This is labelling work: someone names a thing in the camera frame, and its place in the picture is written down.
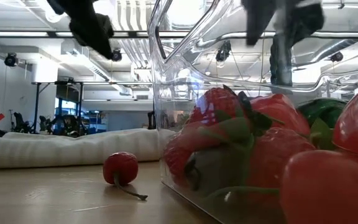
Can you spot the black ceiling spotlight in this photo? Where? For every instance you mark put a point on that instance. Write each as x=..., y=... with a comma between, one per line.
x=337, y=57
x=11, y=60
x=117, y=56
x=223, y=52

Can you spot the large red ribbed toy fruit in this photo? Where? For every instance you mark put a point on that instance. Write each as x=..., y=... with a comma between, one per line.
x=278, y=109

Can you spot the black background rig frame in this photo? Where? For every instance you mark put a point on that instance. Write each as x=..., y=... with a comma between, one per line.
x=73, y=83

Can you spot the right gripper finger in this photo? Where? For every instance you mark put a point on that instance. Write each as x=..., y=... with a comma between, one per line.
x=256, y=21
x=306, y=18

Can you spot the red toy apple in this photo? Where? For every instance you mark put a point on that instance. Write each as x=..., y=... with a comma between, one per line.
x=322, y=189

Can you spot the long ceiling light strip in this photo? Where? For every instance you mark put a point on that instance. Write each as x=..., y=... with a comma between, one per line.
x=11, y=33

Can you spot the red toy cherry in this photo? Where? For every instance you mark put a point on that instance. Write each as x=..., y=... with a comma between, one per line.
x=120, y=168

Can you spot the white checked cloth towel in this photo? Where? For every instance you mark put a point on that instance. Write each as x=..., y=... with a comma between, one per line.
x=42, y=149

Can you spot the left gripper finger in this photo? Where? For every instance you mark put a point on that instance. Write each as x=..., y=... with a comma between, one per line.
x=89, y=37
x=98, y=18

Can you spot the green striped toy watermelon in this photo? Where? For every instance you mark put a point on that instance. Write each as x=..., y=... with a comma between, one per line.
x=322, y=110

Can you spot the black background robot arm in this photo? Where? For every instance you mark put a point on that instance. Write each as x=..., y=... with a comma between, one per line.
x=20, y=123

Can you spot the clear plastic tupperware container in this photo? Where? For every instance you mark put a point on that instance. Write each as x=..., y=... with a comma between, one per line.
x=166, y=93

